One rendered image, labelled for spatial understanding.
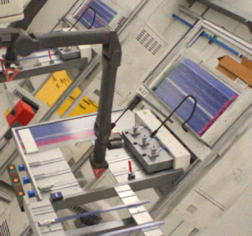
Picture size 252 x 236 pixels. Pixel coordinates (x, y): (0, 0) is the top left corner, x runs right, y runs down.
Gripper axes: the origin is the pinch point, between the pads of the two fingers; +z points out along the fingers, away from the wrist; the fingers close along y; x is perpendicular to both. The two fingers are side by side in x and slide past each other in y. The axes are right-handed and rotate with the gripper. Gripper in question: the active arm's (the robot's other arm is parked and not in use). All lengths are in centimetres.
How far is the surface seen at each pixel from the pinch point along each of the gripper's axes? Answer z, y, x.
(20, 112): 10, 91, 18
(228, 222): 106, 56, -141
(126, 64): 0, 135, -74
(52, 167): 3.4, 16.5, 17.6
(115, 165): 0.2, 7.2, -12.1
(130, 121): -2, 44, -36
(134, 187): 1.7, -10.1, -15.0
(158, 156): -7.9, -1.8, -30.4
